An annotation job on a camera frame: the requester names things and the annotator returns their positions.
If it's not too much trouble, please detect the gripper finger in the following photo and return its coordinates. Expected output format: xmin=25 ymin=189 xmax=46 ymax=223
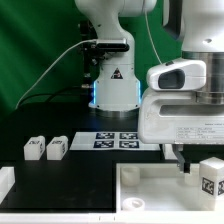
xmin=172 ymin=144 xmax=190 ymax=173

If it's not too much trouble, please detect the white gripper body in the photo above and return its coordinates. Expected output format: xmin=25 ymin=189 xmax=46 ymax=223
xmin=138 ymin=88 xmax=224 ymax=145

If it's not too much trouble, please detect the white square tabletop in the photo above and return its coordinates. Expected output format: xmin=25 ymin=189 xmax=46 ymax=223
xmin=112 ymin=161 xmax=224 ymax=214

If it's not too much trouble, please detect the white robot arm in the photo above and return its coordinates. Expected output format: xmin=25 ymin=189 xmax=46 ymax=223
xmin=75 ymin=0 xmax=224 ymax=154

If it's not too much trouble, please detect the white tag sheet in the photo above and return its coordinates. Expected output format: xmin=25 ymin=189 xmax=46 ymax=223
xmin=70 ymin=132 xmax=160 ymax=151

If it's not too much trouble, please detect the white left obstacle block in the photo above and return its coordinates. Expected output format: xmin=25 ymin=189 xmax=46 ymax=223
xmin=0 ymin=167 xmax=15 ymax=204

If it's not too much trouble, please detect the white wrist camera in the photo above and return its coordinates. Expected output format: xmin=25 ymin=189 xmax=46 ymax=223
xmin=147 ymin=58 xmax=206 ymax=91

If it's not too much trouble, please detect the black cable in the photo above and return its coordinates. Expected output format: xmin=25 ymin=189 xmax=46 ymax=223
xmin=19 ymin=87 xmax=93 ymax=107

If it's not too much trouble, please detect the black camera on base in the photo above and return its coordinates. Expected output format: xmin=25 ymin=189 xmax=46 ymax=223
xmin=93 ymin=38 xmax=129 ymax=52

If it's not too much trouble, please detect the white cable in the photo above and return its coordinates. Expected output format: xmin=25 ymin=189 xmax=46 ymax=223
xmin=15 ymin=39 xmax=98 ymax=109

